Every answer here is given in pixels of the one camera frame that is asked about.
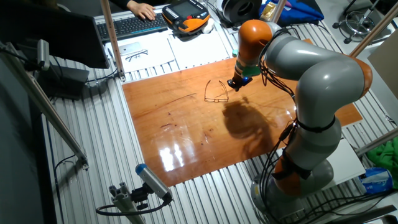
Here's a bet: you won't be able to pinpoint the grey camera with blue end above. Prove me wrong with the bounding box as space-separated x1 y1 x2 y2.
135 163 174 202

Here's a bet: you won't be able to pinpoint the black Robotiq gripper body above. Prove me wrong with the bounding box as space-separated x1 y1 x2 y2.
233 74 253 88

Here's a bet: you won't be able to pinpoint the orange black teach pendant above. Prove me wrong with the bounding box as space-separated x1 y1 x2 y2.
161 0 211 34

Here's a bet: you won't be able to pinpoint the black keyboard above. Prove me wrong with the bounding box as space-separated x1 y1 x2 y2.
96 12 169 43

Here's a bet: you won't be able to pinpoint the gold wrapped packet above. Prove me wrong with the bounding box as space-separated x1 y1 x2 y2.
260 1 277 21

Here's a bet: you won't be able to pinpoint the black framed glasses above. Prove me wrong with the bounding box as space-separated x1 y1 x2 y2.
125 49 149 63

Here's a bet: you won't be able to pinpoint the orange-brown wooden board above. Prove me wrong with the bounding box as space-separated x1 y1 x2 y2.
122 39 364 187

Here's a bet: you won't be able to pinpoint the white paper sheet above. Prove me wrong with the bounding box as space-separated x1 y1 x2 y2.
105 32 176 74
167 29 231 70

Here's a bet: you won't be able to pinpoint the blue cloth bag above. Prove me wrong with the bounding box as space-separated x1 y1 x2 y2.
259 0 325 28

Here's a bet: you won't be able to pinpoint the metal stool base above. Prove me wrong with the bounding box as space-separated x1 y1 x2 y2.
331 0 392 45

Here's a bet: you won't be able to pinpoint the short aluminium profile stand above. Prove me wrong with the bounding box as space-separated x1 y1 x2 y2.
108 182 147 224

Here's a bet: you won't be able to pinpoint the upright aluminium frame post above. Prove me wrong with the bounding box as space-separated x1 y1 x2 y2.
99 0 126 82

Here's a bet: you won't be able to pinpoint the black camera cable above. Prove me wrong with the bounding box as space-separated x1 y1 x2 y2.
95 198 171 217

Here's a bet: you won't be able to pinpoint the cardboard sheet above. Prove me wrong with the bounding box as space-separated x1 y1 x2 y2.
368 29 398 100

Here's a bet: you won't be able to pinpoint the blue tissue pack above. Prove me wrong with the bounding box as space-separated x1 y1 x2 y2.
359 167 394 194

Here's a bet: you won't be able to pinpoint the white flat plate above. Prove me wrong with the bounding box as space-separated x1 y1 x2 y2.
323 138 366 190

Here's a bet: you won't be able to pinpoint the dark sleeved forearm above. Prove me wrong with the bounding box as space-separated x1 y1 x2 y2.
108 0 133 10

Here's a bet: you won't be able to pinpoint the brown framed glasses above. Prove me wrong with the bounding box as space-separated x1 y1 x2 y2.
204 80 229 103

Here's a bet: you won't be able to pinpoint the low aluminium frame beam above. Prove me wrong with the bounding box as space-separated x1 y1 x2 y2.
355 127 398 156

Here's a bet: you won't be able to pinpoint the white computer mouse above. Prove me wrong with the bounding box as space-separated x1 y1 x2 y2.
201 17 215 34

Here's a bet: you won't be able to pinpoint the black box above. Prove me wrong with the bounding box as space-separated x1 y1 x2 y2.
37 63 90 100

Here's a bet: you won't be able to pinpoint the person's hand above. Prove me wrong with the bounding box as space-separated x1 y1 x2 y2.
126 0 157 21

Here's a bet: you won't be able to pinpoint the long aluminium frame beam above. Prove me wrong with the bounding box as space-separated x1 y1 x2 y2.
0 42 90 170

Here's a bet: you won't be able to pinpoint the black monitor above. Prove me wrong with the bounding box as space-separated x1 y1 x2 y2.
0 0 110 69

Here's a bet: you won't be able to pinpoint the slanted aluminium frame post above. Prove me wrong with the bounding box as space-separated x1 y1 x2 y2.
348 1 398 59

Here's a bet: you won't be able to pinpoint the green cloth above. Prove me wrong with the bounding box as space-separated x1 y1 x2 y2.
366 139 398 189

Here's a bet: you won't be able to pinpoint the slim aluminium frame post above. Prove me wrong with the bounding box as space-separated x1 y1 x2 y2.
271 0 287 24

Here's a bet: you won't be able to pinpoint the grey camera on frame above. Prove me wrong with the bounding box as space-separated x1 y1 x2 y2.
36 39 51 72

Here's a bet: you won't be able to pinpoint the silver smartphone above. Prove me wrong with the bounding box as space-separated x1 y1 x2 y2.
118 42 143 56

